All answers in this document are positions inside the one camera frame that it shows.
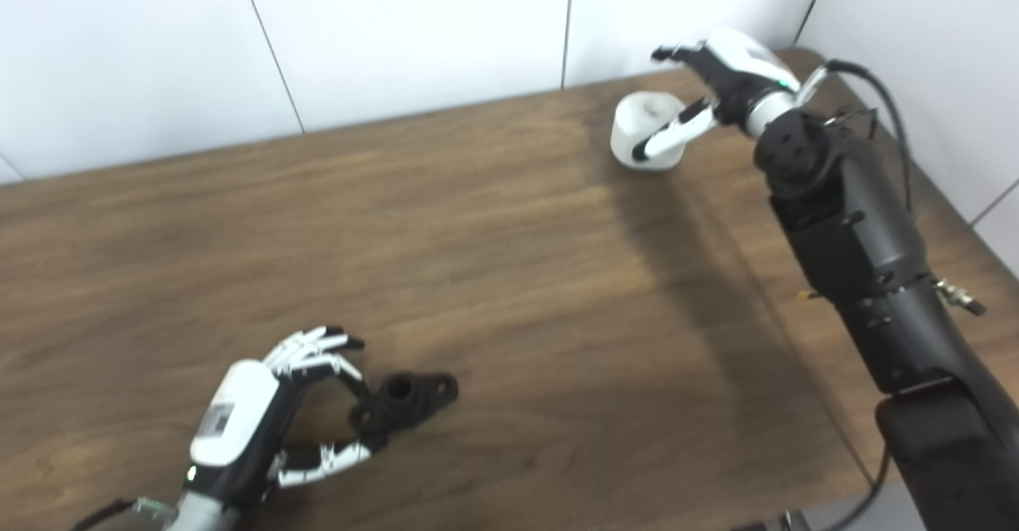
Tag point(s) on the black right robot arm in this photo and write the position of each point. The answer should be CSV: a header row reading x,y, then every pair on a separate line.
x,y
868,236

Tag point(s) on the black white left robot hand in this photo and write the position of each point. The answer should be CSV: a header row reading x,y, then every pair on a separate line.
x,y
235,419

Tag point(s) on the black flanged holder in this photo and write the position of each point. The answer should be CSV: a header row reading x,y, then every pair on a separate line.
x,y
406,404

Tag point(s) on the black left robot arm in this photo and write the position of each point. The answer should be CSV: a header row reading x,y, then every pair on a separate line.
x,y
203,515

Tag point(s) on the round white piece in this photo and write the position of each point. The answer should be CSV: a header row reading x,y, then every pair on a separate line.
x,y
637,117

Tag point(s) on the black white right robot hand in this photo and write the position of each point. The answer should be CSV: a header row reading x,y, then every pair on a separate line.
x,y
740,69

